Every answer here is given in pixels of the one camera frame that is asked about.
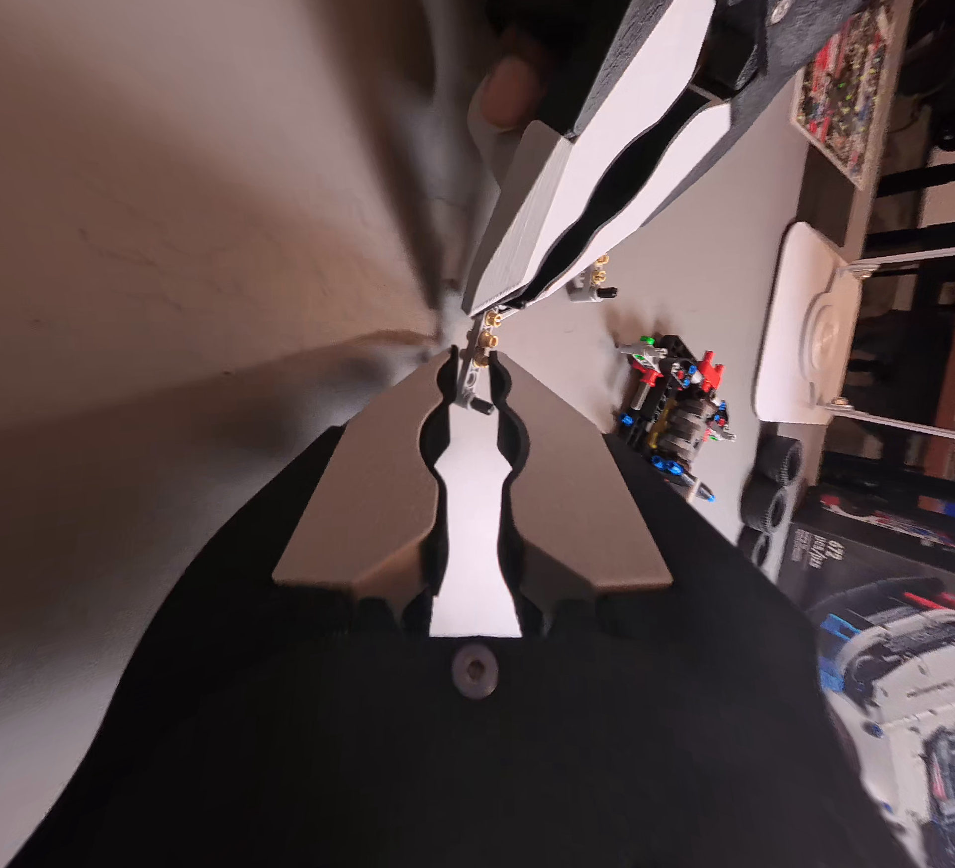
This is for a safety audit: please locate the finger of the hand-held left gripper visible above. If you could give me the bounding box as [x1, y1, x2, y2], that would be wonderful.
[461, 0, 716, 320]
[522, 101, 732, 305]

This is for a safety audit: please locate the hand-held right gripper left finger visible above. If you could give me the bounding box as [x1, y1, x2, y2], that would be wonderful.
[271, 348, 459, 634]

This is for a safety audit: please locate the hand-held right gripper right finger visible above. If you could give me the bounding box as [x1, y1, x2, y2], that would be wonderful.
[488, 352, 674, 634]

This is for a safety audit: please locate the lego car chassis assembly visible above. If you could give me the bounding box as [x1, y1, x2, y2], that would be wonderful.
[615, 333, 738, 503]

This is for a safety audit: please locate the grey lego beam frame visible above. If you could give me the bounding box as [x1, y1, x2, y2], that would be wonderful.
[455, 304, 499, 415]
[567, 255, 619, 303]

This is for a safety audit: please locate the lego car set box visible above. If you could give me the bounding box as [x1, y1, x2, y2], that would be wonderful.
[776, 487, 955, 868]

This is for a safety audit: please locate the person's left hand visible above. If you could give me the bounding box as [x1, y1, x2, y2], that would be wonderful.
[477, 51, 549, 134]

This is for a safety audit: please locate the printed sticker sheet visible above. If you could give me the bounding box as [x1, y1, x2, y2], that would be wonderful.
[791, 6, 896, 190]

